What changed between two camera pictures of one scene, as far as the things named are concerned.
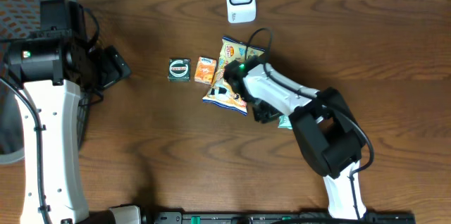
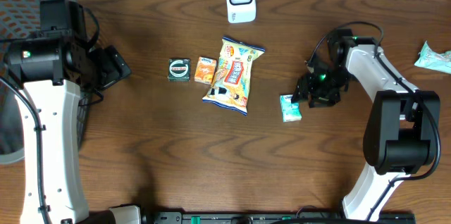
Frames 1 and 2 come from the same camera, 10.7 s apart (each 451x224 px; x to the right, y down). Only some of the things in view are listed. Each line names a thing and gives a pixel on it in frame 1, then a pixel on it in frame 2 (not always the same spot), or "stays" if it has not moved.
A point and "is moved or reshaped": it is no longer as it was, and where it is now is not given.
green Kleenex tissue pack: [284, 122] is moved or reshaped
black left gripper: [115, 63] stays
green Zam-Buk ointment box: [179, 70] stays
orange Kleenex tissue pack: [205, 70] stays
